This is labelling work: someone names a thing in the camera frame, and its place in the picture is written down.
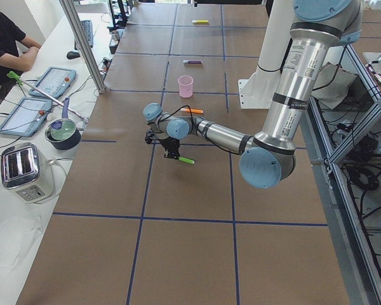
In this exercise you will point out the small steel cup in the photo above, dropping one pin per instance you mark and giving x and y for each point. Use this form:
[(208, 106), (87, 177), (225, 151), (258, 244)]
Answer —
[(115, 36)]

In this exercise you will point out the blue saucepan with lid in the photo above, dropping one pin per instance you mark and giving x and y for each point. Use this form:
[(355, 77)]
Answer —
[(63, 133)]

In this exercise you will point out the pink translucent pen holder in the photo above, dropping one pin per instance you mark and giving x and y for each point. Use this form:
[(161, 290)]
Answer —
[(185, 85)]

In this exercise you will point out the green highlighter pen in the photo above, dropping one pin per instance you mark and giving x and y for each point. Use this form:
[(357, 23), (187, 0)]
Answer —
[(186, 160)]

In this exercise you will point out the metal reacher rod green handle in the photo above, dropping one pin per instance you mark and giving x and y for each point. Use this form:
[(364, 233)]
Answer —
[(13, 75)]

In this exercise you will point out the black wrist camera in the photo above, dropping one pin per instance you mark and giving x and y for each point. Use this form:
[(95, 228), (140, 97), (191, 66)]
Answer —
[(149, 137)]

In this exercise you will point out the black keyboard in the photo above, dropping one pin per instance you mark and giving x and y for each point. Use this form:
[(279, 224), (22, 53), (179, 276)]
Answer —
[(88, 31)]

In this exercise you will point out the aluminium frame post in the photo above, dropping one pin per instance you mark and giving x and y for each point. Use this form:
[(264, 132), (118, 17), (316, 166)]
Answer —
[(72, 14)]

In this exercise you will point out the white chrome toaster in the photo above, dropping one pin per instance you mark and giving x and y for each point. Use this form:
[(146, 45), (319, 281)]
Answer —
[(25, 172)]

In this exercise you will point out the orange highlighter pen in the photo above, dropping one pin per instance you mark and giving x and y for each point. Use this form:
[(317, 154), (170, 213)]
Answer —
[(190, 110)]

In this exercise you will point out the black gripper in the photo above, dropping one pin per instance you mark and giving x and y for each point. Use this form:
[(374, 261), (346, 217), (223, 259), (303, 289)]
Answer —
[(171, 145)]

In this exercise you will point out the black computer mouse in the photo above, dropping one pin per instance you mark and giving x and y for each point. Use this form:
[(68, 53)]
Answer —
[(72, 55)]

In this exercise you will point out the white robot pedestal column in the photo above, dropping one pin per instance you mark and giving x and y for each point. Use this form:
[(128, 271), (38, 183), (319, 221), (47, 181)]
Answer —
[(257, 91)]

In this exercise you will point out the near blue teach pendant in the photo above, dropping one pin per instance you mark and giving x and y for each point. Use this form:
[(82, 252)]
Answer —
[(26, 117)]

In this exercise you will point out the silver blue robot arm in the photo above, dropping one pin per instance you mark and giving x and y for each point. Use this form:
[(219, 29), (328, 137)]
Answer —
[(268, 156)]

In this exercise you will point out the blue teach pendant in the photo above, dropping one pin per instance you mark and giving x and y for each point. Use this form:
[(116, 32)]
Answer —
[(56, 81), (26, 117)]

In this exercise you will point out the seated person black shirt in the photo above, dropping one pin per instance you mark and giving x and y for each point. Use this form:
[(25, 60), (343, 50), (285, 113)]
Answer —
[(18, 51)]

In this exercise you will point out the purple highlighter pen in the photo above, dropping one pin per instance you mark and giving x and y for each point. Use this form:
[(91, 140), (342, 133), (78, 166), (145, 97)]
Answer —
[(192, 62)]

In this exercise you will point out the far blue teach pendant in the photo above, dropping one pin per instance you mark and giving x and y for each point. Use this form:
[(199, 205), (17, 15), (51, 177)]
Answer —
[(56, 81)]

